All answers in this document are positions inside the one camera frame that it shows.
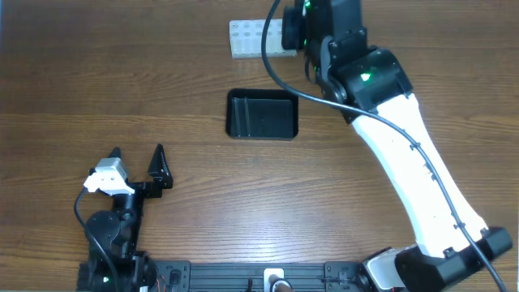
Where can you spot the clear test tube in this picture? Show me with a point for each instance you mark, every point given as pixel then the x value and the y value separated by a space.
pixel 245 117
pixel 235 117

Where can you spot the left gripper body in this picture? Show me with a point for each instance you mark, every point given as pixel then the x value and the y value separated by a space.
pixel 148 190

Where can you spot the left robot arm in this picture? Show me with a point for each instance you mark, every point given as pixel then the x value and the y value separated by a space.
pixel 107 231

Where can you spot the mounting rail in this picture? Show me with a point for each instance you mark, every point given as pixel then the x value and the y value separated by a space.
pixel 227 276

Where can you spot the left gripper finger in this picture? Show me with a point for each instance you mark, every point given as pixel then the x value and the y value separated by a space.
pixel 160 168
pixel 115 153

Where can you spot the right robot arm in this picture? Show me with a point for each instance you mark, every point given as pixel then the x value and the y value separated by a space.
pixel 409 174

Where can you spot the black tray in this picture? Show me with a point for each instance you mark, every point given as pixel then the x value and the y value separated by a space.
pixel 271 117

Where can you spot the white test tube rack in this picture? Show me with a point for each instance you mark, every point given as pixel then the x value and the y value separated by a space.
pixel 247 38

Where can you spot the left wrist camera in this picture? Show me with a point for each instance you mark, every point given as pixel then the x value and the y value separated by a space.
pixel 109 176

